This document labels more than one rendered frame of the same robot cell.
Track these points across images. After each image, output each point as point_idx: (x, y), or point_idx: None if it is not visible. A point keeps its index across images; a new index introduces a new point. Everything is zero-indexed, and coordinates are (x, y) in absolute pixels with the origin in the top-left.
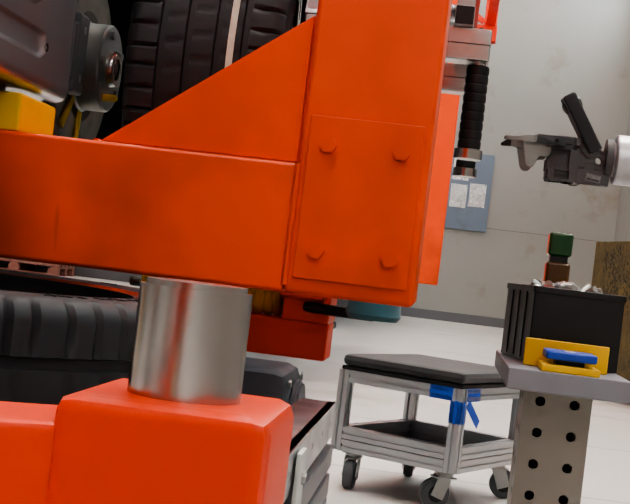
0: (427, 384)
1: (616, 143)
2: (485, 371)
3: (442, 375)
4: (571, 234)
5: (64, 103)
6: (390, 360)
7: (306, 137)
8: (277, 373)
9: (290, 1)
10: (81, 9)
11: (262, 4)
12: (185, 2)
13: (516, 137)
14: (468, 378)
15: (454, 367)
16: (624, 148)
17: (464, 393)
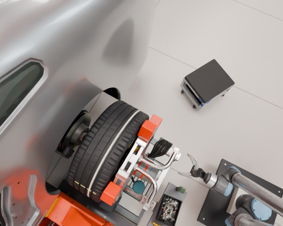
0: (198, 96)
1: (208, 180)
2: (216, 93)
3: (201, 98)
4: (183, 193)
5: (73, 145)
6: (193, 85)
7: None
8: (108, 211)
9: (100, 199)
10: (68, 138)
11: (93, 199)
12: (77, 189)
13: (179, 174)
14: (206, 102)
15: (209, 89)
16: (207, 184)
17: (204, 104)
